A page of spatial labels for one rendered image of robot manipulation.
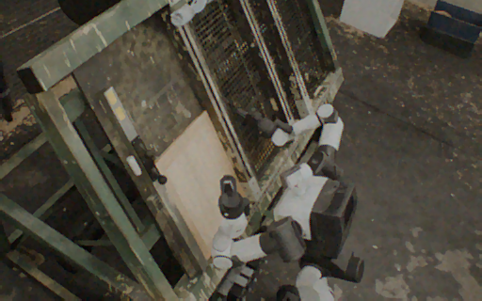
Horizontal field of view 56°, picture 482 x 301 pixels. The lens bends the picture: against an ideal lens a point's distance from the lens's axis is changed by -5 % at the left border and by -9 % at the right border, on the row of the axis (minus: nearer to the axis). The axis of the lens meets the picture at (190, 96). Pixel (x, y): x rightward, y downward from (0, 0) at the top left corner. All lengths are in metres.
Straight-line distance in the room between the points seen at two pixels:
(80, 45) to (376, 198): 2.89
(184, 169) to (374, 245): 1.96
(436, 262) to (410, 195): 0.62
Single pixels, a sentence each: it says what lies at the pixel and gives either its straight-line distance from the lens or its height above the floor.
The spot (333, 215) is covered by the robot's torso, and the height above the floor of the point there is 1.41.
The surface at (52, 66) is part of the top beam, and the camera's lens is 1.59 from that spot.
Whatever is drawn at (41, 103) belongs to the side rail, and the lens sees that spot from 1.62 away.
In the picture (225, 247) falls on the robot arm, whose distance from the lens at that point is 1.95.
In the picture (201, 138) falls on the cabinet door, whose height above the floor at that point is 1.29.
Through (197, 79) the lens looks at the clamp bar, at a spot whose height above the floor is 1.52.
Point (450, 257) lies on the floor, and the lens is 3.91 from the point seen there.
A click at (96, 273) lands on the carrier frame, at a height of 0.79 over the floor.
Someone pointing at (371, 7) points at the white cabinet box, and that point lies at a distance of 5.87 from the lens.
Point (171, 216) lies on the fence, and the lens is 2.03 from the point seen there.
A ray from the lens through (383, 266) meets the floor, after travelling 3.62.
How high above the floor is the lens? 2.84
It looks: 40 degrees down
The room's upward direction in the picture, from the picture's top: 5 degrees clockwise
